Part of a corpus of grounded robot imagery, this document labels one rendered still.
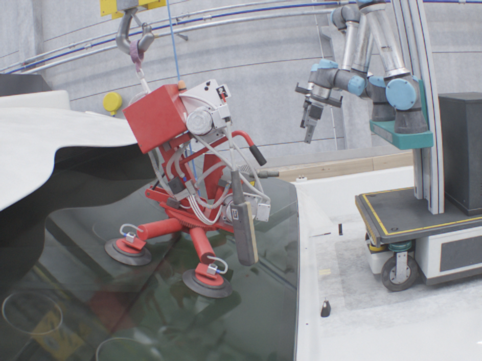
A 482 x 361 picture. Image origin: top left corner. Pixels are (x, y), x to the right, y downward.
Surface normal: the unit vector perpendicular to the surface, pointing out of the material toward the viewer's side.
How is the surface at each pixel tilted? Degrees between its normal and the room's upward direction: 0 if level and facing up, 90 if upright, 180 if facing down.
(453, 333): 10
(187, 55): 90
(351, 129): 90
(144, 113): 90
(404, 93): 97
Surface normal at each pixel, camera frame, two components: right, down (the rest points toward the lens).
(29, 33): -0.11, 0.22
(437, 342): -0.16, -0.90
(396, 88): -0.45, 0.37
